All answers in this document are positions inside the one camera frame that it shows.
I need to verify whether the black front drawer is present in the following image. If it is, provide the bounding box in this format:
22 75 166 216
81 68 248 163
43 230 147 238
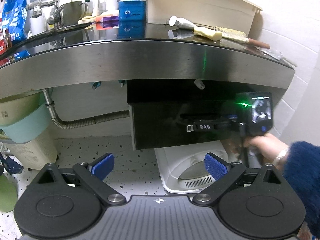
130 103 241 150

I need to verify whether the person right hand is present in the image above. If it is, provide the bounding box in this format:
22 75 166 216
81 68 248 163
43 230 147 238
243 133 290 170

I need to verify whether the white floor scale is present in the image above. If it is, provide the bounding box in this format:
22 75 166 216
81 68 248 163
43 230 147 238
155 141 229 194

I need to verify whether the cream wicker bin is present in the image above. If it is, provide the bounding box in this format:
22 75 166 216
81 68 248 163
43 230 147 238
1 129 58 170

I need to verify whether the clear plastic wrapper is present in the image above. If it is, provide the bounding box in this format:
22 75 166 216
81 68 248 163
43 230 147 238
259 48 297 67

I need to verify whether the blue fuzzy right sleeve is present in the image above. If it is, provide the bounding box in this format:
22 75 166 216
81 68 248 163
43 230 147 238
283 141 319 238

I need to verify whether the yellow sponge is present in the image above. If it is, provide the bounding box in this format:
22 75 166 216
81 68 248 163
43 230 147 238
193 27 222 41

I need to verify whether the mint green basin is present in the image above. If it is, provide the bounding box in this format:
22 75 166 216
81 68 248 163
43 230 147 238
1 103 51 144

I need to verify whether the beige plastic basin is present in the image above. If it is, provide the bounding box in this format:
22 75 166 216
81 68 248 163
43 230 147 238
147 0 262 33

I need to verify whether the white cream tube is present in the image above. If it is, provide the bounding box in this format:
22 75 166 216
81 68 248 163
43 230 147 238
169 15 196 30

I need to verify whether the purple box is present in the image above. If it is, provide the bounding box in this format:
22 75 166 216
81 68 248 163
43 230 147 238
101 16 119 28

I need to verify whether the blue tin box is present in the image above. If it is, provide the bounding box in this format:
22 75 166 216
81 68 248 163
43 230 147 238
119 0 146 21

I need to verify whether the white cup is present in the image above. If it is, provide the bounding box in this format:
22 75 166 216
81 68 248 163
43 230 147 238
30 15 47 36

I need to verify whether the red packet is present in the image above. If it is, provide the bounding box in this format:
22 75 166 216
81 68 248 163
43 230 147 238
0 20 12 66

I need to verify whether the olive green mug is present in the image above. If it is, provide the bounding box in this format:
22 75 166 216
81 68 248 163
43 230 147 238
61 1 87 27

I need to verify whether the chrome faucet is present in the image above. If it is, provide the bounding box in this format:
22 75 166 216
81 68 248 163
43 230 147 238
25 0 64 29

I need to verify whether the blue snack bag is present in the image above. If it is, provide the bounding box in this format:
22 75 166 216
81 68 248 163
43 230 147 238
2 0 27 45

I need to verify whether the flexible metal drain hose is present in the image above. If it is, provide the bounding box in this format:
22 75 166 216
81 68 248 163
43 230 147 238
41 88 131 130

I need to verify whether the wooden handle hairbrush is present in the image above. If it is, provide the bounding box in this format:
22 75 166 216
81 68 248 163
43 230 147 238
213 27 270 49

